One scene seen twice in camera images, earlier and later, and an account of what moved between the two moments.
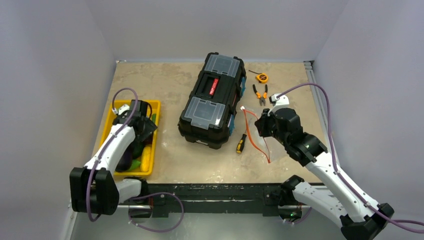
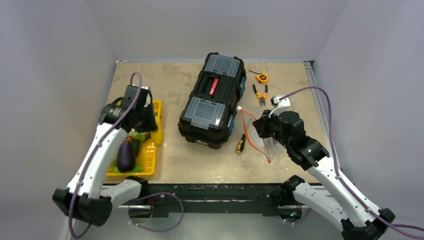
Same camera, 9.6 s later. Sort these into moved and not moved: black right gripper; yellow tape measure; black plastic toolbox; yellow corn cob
Moved: yellow corn cob
Not moved: black right gripper; black plastic toolbox; yellow tape measure
